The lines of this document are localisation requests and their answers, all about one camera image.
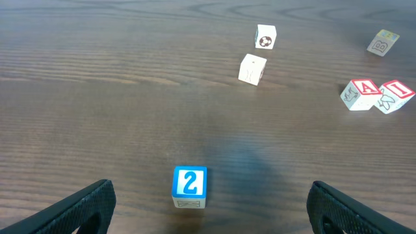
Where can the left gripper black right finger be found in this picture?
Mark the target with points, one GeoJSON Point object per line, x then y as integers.
{"type": "Point", "coordinates": [332, 212]}

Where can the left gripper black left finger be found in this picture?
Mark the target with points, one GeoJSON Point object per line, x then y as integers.
{"type": "Point", "coordinates": [89, 210]}

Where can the red letter A block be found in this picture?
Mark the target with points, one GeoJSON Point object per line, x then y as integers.
{"type": "Point", "coordinates": [360, 94]}

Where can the blue number 2 block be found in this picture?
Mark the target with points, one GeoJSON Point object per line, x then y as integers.
{"type": "Point", "coordinates": [189, 187]}

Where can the red letter I block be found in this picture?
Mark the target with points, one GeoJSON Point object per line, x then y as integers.
{"type": "Point", "coordinates": [395, 94]}

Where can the white block red side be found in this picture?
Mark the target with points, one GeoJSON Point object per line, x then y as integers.
{"type": "Point", "coordinates": [251, 69]}

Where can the yellow top letter block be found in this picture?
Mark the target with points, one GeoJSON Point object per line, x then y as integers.
{"type": "Point", "coordinates": [382, 42]}

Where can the white block soccer ball picture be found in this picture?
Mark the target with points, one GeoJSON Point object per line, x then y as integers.
{"type": "Point", "coordinates": [265, 36]}

